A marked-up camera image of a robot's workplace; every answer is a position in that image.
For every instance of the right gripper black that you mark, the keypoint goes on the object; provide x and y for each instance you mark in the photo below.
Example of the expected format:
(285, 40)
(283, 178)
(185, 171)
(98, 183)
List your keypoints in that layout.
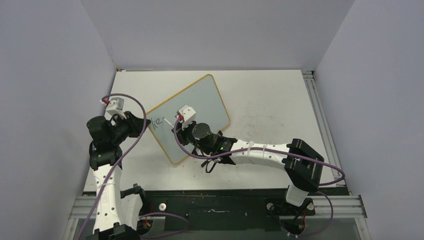
(181, 133)

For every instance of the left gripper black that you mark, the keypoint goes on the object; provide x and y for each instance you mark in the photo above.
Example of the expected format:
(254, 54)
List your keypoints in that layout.
(136, 125)

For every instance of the yellow framed whiteboard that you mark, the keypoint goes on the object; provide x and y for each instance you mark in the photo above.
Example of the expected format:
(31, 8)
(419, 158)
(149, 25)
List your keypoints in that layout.
(204, 96)

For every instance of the black white marker pen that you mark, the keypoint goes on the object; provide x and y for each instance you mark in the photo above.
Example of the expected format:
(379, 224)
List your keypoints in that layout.
(168, 122)

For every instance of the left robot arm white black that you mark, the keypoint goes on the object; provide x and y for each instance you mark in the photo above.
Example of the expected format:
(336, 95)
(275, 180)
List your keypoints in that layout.
(116, 210)

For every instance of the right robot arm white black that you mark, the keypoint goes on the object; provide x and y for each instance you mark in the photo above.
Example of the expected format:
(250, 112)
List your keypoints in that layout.
(300, 161)

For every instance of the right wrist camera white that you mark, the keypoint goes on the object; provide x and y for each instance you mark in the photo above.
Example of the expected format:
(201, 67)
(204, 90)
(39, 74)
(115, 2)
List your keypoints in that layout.
(187, 115)

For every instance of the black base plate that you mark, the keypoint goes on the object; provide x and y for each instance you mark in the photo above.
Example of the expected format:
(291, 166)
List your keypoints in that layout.
(227, 210)

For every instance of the aluminium frame rail right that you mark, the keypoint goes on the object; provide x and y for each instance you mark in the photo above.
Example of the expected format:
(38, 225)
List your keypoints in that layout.
(328, 142)

